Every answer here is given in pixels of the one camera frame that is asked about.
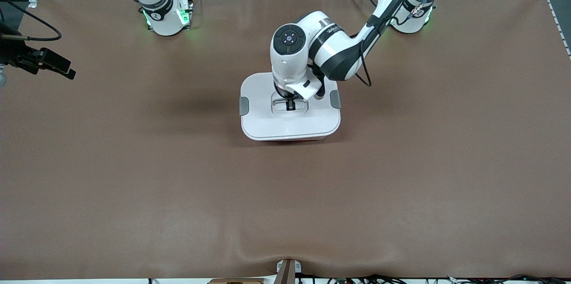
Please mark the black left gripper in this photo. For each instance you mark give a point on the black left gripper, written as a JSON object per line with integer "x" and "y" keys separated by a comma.
{"x": 285, "y": 93}

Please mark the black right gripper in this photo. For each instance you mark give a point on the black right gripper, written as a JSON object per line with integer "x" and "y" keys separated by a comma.
{"x": 13, "y": 54}

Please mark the gray lid latch clip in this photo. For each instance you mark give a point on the gray lid latch clip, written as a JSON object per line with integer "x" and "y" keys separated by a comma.
{"x": 244, "y": 105}
{"x": 335, "y": 99}

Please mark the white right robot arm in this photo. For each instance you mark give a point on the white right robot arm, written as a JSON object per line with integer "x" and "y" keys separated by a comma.
{"x": 156, "y": 7}

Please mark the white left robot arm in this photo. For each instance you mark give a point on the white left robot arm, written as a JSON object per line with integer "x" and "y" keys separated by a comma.
{"x": 339, "y": 52}

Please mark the pink plastic storage box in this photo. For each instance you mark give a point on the pink plastic storage box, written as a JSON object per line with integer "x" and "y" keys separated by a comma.
{"x": 294, "y": 140}

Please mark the wooden clamp block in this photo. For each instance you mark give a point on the wooden clamp block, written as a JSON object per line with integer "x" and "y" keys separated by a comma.
{"x": 286, "y": 273}

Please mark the brown table mat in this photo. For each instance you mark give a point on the brown table mat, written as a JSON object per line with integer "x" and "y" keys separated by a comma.
{"x": 134, "y": 212}

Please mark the brown wooden board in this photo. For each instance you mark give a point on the brown wooden board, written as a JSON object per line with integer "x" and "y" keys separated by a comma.
{"x": 236, "y": 281}

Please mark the white perforated edge strip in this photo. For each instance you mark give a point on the white perforated edge strip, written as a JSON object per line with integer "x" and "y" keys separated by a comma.
{"x": 560, "y": 25}

